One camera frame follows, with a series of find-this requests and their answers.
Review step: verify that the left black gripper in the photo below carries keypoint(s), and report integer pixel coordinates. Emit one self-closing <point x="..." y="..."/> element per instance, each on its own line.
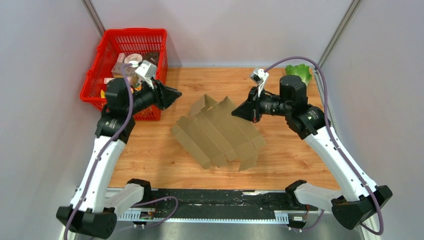
<point x="164" y="96"/>

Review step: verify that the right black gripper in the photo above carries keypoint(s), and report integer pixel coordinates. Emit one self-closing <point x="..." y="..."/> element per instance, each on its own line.
<point x="250" y="110"/>

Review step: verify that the brown cardboard paper box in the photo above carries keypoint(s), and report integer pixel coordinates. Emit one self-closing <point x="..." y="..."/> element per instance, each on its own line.
<point x="214" y="137"/>

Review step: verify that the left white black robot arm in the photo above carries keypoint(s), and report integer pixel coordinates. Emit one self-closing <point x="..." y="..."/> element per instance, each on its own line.
<point x="88" y="212"/>

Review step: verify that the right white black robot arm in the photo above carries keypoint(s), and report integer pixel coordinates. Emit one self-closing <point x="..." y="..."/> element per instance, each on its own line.
<point x="359" y="197"/>

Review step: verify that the pink grey carton box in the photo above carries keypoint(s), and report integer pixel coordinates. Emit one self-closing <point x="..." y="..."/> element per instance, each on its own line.
<point x="116" y="70"/>

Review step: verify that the pink white small box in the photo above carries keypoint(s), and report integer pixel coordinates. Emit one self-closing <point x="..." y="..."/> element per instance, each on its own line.
<point x="106" y="80"/>

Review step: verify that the dark brown round item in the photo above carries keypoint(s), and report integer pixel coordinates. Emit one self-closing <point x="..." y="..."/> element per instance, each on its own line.
<point x="152" y="57"/>

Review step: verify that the green lettuce head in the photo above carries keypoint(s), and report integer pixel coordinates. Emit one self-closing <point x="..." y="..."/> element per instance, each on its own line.
<point x="300" y="70"/>

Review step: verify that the red plastic shopping basket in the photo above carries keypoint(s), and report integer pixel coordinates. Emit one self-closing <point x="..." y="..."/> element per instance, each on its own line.
<point x="118" y="47"/>

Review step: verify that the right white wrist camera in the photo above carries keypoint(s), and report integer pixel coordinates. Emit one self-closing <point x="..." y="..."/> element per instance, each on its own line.
<point x="259" y="76"/>

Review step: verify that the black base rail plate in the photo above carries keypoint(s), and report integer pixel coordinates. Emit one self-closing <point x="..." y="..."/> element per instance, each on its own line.
<point x="219" y="205"/>

